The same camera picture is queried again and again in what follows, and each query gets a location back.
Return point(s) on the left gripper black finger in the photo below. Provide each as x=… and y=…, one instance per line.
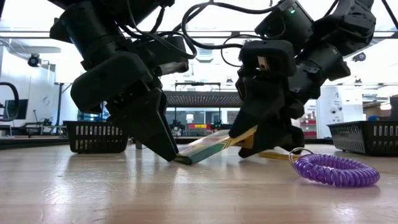
x=155, y=133

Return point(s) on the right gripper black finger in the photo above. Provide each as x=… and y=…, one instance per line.
x=244, y=126
x=280, y=141

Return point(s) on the yellow green crayon box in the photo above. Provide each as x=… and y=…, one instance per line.
x=205, y=149

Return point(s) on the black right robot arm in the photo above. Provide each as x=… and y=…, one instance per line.
x=348, y=25

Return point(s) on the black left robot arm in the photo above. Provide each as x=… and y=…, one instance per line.
x=90, y=34

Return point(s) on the red storage shelf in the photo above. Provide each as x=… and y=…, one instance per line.
x=309, y=129

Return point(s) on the blue glowing display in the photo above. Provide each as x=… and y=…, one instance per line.
x=90, y=116

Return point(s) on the red and yellow bar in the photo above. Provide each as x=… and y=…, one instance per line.
x=197, y=126

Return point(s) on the black slotted plastic basket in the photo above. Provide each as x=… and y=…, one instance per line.
x=373, y=137
x=93, y=137

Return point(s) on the black ceiling spotlight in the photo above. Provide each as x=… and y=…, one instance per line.
x=34, y=60
x=359, y=57

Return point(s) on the dark computer monitor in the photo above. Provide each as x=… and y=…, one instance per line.
x=18, y=109

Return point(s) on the blue chair back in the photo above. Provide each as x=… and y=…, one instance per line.
x=373, y=118

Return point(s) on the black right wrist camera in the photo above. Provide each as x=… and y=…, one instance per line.
x=273, y=56

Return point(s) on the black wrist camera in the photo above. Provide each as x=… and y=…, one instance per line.
x=273, y=56
x=168, y=59

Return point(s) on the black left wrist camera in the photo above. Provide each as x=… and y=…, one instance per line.
x=168, y=59

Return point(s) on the black overhead frame bar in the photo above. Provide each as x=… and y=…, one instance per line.
x=205, y=34

